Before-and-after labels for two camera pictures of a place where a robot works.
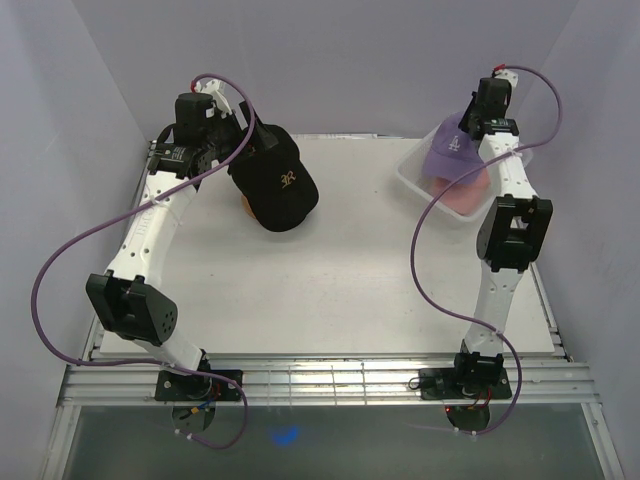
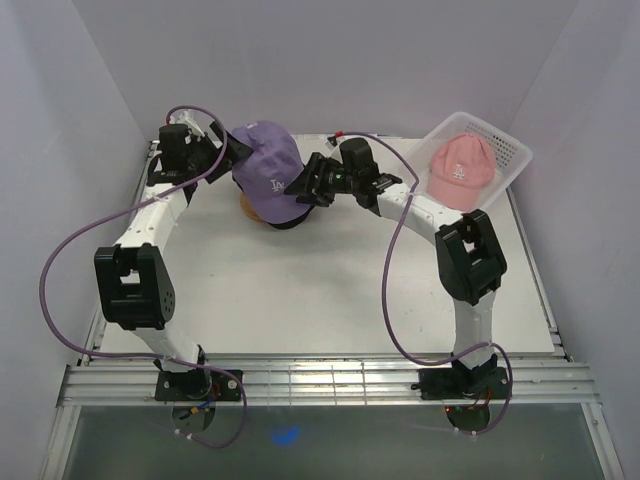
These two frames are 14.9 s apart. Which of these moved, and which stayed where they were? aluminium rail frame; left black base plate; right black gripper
Moved: right black gripper
Stayed: aluminium rail frame; left black base plate
